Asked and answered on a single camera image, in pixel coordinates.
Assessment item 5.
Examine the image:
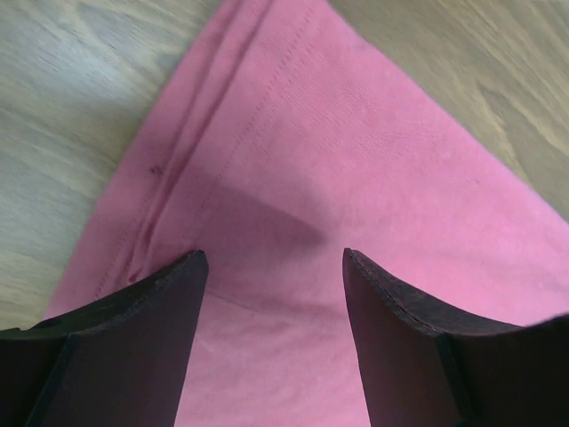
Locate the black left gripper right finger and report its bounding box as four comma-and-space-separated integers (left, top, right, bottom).
342, 249, 568, 426

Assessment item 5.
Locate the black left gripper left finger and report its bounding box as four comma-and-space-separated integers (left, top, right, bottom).
1, 251, 208, 426

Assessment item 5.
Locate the dusty red t-shirt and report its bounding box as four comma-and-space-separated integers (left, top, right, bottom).
46, 1, 568, 426

